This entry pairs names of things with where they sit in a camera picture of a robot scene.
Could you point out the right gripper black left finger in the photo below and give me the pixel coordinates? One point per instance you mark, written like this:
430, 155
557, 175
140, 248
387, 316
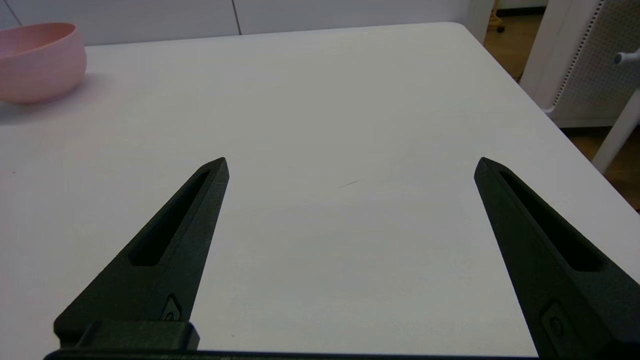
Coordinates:
150, 290

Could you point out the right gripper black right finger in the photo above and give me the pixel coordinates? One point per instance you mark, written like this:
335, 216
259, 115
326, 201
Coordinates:
560, 280

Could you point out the white height-adjustable desk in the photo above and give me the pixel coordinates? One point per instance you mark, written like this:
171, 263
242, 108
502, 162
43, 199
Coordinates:
620, 130

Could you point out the white perforated pegboard panel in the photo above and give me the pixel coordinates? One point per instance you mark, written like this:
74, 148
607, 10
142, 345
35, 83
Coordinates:
585, 65

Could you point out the pink plastic bowl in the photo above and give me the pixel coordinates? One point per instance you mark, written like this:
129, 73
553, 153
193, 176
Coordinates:
40, 62

